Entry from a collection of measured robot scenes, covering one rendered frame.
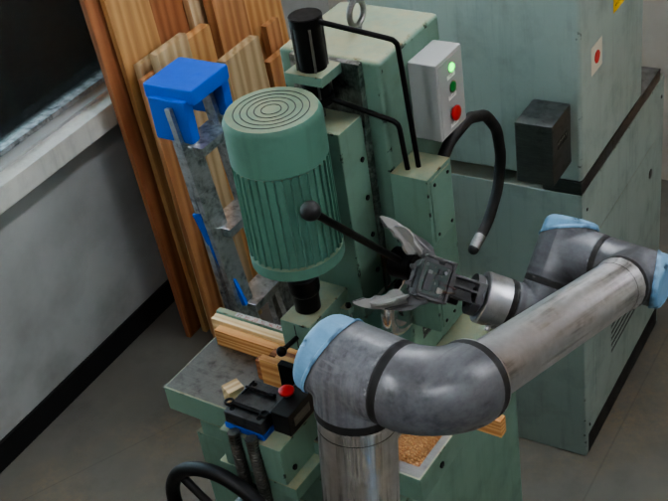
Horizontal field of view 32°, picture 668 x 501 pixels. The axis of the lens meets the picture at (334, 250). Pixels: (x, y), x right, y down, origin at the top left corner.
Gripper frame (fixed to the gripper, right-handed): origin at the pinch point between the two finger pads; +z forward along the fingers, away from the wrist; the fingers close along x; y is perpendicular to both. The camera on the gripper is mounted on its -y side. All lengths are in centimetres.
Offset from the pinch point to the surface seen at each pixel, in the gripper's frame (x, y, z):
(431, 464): 30.0, -14.7, -26.1
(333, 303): 7.1, -31.6, -3.1
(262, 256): 3.8, -17.8, 14.2
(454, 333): 4, -56, -35
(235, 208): -14, -127, 14
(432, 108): -32.2, -17.6, -7.3
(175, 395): 34, -50, 19
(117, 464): 67, -169, 20
